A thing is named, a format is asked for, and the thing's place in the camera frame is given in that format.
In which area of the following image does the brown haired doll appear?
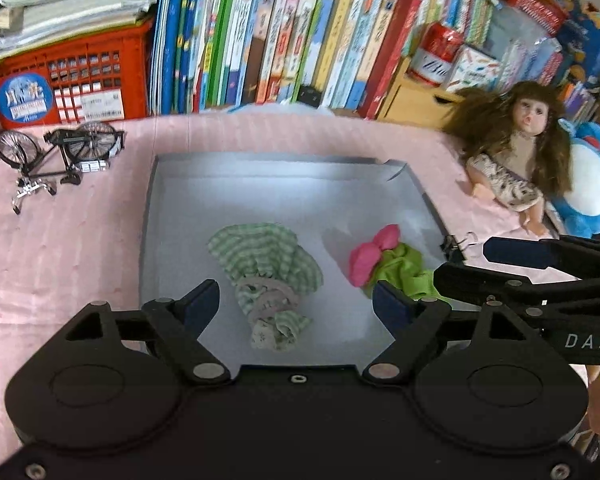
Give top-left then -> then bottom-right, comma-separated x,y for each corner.
443,80 -> 572,237

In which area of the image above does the blue white plush toy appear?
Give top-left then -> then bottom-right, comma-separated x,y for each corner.
547,118 -> 600,240

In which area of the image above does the grey cardboard box tray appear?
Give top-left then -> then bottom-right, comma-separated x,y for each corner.
140,153 -> 445,372

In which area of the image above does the miniature black bicycle model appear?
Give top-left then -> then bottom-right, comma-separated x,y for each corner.
0,122 -> 125,214

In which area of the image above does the red plastic crate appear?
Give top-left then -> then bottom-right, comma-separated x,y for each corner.
0,18 -> 152,131

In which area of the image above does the green striped cloth doll dress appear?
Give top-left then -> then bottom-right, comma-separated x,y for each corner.
207,222 -> 324,352

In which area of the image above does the white paper clip box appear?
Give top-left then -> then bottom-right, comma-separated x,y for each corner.
441,44 -> 501,93

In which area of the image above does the black binder clip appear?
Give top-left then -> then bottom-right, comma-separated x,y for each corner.
440,231 -> 478,264

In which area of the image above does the green and pink scrunchie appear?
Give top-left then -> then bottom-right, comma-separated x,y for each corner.
348,224 -> 443,300

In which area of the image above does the red Budweiser can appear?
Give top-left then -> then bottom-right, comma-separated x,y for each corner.
407,22 -> 464,87

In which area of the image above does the blue cardboard box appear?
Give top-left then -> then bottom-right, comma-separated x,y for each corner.
556,0 -> 600,87

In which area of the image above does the row of upright books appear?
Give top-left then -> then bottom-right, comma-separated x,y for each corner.
148,0 -> 422,118

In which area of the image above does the small wooden drawer box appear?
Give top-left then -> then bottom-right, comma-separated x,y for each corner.
376,56 -> 463,130

